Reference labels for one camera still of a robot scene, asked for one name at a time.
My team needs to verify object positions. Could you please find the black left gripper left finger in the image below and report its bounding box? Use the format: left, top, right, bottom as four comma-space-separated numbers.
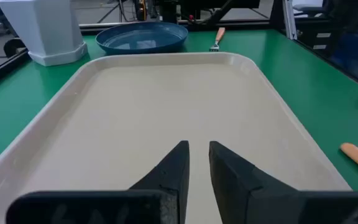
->
6, 140, 190, 224

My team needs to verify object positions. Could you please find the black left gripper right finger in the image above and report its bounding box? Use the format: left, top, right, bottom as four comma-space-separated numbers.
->
209, 141, 358, 224

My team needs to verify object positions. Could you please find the beige plastic tray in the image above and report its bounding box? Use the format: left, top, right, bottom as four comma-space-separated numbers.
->
0, 52, 352, 224

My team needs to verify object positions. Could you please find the blue round plate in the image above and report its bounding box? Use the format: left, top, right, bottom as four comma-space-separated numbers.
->
95, 21, 189, 56

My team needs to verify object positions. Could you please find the fork with orange handle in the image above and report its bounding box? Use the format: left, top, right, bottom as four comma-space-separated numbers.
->
209, 27, 226, 52

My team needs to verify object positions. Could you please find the green table mat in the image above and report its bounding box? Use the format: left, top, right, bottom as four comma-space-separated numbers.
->
0, 29, 358, 192

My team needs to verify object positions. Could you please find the black drawer cabinet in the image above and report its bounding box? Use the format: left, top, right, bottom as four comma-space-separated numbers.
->
293, 18, 335, 55

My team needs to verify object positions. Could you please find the yellow black tool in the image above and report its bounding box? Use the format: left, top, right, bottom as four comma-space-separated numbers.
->
135, 0, 148, 22

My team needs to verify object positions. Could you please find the person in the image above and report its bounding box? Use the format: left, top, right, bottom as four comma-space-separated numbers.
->
324, 0, 358, 83

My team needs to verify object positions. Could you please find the white hexagonal plant pot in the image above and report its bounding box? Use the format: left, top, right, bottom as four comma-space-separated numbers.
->
0, 0, 88, 67

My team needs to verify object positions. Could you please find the black chair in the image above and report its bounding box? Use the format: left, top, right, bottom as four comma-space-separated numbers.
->
3, 37, 27, 59

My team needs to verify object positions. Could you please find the silver aluminium post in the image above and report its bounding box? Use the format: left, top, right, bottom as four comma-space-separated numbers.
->
283, 0, 298, 40

